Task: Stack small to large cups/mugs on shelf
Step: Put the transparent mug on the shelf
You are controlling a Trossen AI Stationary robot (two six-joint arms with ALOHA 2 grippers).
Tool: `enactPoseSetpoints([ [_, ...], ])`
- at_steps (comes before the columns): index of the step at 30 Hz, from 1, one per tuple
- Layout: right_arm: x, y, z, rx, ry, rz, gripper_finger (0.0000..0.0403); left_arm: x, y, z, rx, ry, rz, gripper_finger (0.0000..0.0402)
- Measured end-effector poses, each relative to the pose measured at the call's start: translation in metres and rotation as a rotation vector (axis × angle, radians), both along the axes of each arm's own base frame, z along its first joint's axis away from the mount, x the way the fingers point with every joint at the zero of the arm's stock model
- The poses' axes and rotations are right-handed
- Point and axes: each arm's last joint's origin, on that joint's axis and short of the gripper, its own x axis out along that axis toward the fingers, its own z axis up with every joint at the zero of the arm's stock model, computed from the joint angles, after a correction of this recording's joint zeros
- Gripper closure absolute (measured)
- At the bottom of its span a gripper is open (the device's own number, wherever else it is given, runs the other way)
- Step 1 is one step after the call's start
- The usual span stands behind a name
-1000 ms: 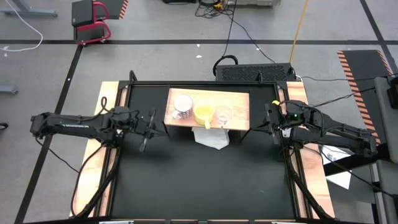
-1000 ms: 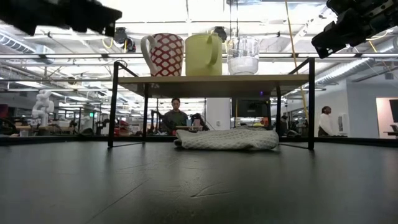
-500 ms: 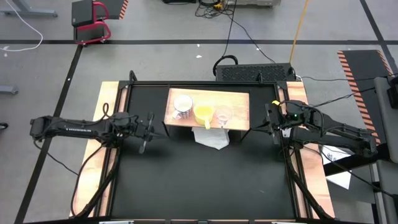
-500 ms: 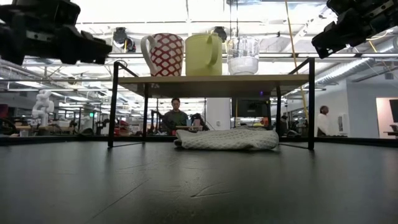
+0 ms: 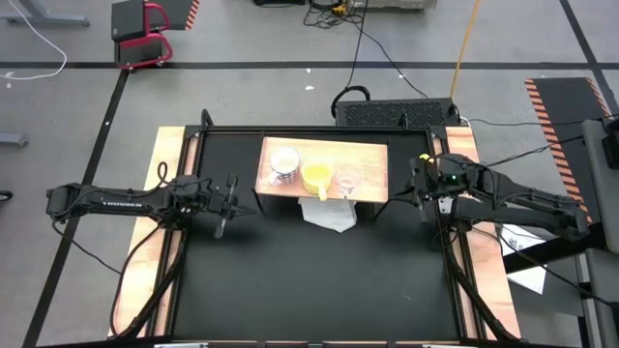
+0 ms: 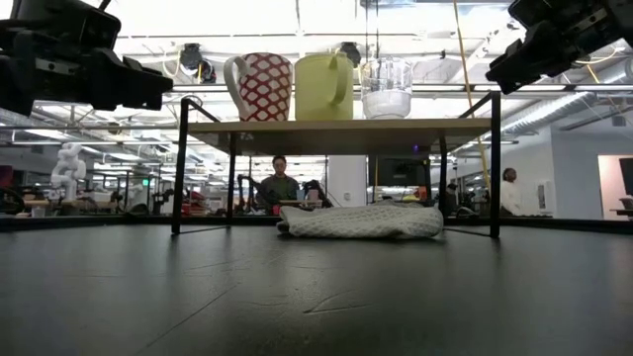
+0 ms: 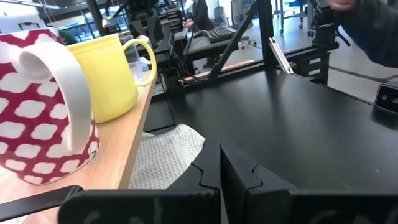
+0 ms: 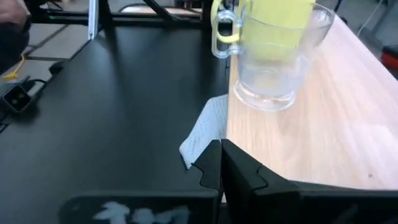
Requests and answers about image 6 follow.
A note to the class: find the wooden shelf with black legs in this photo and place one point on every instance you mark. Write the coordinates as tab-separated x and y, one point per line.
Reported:
346	133

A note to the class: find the black table frame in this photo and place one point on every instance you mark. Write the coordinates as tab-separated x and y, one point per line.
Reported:
99	222

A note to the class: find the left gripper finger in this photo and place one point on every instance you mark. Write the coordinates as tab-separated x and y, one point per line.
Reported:
143	101
146	79

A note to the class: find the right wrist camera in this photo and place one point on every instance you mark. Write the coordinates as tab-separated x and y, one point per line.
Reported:
544	10

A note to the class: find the yellow plastic mug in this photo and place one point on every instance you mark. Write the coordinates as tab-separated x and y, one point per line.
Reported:
321	89

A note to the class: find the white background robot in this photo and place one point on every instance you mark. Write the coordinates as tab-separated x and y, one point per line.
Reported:
69	170

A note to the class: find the dark background monitor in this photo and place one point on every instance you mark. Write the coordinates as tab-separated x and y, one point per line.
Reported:
398	172

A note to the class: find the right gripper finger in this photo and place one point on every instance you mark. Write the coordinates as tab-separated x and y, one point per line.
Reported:
507	83
512	62

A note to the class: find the black background robot arm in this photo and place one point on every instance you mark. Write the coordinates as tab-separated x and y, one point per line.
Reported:
319	193

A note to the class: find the red white patterned mug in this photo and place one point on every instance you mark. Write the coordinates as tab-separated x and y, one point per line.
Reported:
264	89

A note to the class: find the clear plastic cup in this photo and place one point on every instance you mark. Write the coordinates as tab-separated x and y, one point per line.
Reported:
386	91

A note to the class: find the person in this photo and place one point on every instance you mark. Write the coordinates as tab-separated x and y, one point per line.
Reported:
279	188
510	195

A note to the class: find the white knitted cloth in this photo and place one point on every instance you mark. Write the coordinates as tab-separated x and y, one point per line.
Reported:
361	222

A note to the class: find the black ceiling device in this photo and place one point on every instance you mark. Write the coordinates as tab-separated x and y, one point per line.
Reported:
195	62

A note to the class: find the black overhead camera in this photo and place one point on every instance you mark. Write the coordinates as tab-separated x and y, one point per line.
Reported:
352	52

